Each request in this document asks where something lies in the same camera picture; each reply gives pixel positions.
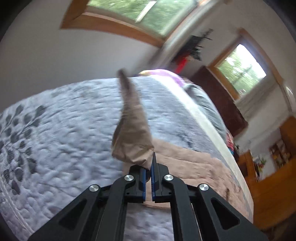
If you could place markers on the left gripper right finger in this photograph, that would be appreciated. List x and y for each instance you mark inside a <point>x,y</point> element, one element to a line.
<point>199,213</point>

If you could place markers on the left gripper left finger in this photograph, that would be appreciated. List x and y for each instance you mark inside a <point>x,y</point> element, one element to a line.
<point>98,213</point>

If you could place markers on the beige quilted jacket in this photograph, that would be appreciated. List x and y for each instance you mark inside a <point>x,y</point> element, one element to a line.
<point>133,144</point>

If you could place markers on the coat rack with clothes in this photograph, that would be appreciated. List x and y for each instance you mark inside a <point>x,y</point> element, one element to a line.
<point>191,50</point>

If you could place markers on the wooden desk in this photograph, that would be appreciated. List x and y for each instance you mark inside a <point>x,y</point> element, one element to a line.
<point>247,168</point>

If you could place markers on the wooden wardrobe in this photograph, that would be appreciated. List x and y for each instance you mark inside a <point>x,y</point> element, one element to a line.
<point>274,197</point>

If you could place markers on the red patterned cloth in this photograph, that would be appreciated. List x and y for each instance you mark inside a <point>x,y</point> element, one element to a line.
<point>230,142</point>

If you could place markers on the grey floral quilted bedspread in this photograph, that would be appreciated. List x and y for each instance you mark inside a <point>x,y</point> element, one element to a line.
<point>58,142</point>

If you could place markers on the dark wooden headboard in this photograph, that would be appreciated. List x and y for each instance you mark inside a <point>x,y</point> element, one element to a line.
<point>223,101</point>

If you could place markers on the grey pillow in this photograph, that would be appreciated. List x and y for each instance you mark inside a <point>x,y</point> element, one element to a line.
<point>207,107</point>

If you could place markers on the striped grey curtain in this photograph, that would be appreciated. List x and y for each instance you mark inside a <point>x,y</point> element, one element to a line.
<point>250,103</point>

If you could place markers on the window above headboard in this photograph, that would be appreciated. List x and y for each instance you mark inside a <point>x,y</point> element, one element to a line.
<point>243,65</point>

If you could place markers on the light side curtain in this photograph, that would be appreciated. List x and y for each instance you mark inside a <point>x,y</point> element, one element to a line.
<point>167,52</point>

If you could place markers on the large side window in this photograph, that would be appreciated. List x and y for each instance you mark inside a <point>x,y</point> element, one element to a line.
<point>151,22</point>

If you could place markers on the wall shelf with items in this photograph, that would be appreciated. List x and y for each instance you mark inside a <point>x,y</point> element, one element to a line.
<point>280,153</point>

